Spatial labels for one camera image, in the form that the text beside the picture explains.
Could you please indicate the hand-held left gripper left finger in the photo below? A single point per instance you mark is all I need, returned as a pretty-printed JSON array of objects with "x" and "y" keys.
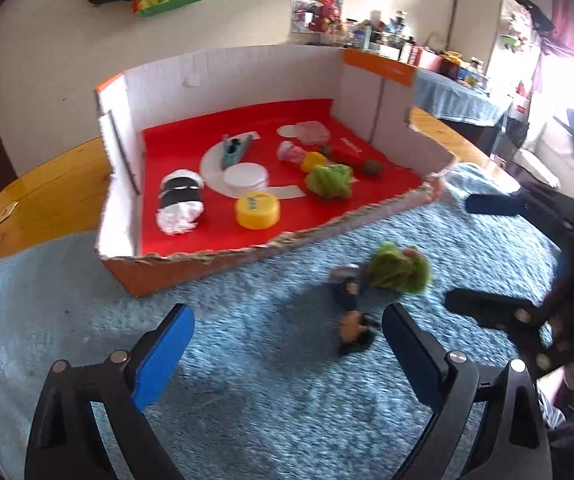
[{"x": 162, "y": 360}]

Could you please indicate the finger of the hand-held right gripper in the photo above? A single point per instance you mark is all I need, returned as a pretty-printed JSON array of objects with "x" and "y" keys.
[
  {"x": 477, "y": 305},
  {"x": 492, "y": 204}
]

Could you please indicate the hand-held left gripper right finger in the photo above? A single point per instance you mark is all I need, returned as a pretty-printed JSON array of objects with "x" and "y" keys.
[{"x": 412, "y": 355}]

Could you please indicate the small dark figure toy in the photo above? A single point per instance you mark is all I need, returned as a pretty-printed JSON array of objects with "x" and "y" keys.
[
  {"x": 357, "y": 332},
  {"x": 348, "y": 286}
]

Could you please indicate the green plush lettuce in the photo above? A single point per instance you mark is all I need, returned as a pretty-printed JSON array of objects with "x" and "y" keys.
[
  {"x": 329, "y": 180},
  {"x": 397, "y": 272}
]

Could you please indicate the yellow round lid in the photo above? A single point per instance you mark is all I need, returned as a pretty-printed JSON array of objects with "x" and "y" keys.
[{"x": 258, "y": 210}]

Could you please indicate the white and orange cardboard box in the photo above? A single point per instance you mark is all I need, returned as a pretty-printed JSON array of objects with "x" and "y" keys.
[{"x": 267, "y": 70}]

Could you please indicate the blue fluffy rug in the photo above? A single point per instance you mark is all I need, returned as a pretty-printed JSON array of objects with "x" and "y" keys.
[{"x": 267, "y": 360}]

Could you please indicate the blue cloth cover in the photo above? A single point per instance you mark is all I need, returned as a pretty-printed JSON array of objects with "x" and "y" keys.
[{"x": 457, "y": 100}]

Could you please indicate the red sausage toy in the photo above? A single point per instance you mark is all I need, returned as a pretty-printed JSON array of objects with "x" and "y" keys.
[{"x": 349, "y": 157}]

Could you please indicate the black and white sushi plush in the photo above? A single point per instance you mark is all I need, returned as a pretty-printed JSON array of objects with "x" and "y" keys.
[{"x": 179, "y": 200}]

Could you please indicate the white cabinet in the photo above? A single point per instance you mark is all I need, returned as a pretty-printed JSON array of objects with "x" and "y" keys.
[{"x": 502, "y": 30}]

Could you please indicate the small yellow toy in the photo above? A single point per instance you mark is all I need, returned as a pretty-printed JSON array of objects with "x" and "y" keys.
[{"x": 313, "y": 161}]

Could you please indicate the shelf of assorted small items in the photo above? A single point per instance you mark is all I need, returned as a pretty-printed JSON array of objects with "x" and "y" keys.
[{"x": 402, "y": 40}]

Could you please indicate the pale pink lid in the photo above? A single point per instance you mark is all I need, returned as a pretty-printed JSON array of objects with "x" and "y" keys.
[{"x": 312, "y": 132}]

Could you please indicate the white round disc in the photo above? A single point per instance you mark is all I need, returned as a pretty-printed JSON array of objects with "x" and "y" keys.
[{"x": 244, "y": 177}]

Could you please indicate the pink and white toy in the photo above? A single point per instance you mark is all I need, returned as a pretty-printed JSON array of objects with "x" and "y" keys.
[{"x": 292, "y": 152}]

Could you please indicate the small metal tag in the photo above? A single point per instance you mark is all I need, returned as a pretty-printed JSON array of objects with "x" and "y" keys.
[{"x": 7, "y": 211}]

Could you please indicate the teal toy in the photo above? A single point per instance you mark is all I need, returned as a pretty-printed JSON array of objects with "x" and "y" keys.
[{"x": 234, "y": 151}]

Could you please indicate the red dragon figure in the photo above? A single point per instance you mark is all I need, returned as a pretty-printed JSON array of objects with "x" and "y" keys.
[{"x": 324, "y": 10}]

